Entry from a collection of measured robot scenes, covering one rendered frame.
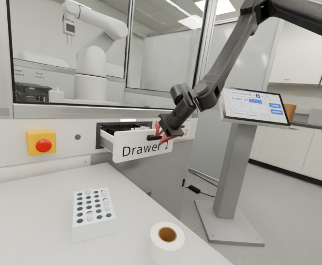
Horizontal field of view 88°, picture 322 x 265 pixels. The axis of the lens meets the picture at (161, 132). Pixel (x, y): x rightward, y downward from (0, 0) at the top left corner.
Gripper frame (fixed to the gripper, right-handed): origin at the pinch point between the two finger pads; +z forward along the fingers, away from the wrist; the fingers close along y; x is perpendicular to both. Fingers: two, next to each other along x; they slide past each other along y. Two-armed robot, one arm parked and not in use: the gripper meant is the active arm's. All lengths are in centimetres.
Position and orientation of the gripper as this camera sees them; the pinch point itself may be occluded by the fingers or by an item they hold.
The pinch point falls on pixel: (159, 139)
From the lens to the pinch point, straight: 65.9
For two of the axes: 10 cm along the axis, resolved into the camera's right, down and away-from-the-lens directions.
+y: -4.6, -7.8, 4.3
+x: -7.2, 0.4, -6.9
